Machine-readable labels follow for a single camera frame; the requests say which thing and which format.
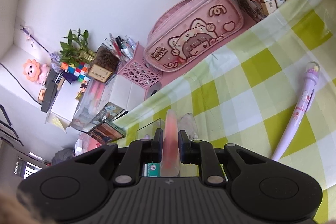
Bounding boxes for white storage box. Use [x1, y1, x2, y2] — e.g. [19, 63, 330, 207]
[49, 81, 82, 127]

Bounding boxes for lucky bamboo plant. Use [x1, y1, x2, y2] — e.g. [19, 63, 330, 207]
[60, 28, 96, 67]

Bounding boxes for purple cartoon pen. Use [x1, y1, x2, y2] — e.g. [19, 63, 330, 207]
[271, 61, 320, 161]

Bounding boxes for orange highlighter marker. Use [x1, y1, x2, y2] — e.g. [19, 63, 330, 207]
[160, 109, 180, 177]

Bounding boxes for clear plastic drawer box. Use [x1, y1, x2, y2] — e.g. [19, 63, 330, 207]
[70, 79, 116, 131]

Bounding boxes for pink cartoon pencil case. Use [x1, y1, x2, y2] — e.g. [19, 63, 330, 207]
[143, 0, 244, 72]

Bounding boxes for clear plastic stationery tray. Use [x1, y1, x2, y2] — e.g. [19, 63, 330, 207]
[135, 112, 199, 177]

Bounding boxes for black box on top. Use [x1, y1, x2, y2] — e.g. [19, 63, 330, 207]
[41, 69, 64, 113]

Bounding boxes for green checkered tablecloth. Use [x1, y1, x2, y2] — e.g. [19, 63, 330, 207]
[116, 0, 335, 223]

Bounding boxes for framed calligraphy sign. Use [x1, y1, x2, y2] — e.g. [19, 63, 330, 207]
[87, 44, 120, 83]

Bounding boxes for pens in pink holder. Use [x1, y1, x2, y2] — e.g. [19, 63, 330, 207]
[105, 34, 137, 63]

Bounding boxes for colourful rubik's cube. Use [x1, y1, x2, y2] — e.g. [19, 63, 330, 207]
[61, 62, 90, 83]

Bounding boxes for smartphone playing video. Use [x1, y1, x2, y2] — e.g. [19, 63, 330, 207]
[88, 121, 126, 145]

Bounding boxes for pink lattice pen holder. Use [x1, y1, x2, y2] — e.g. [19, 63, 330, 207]
[117, 42, 162, 89]

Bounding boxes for pink lion plush toy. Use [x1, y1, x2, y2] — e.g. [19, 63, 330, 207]
[23, 59, 51, 86]

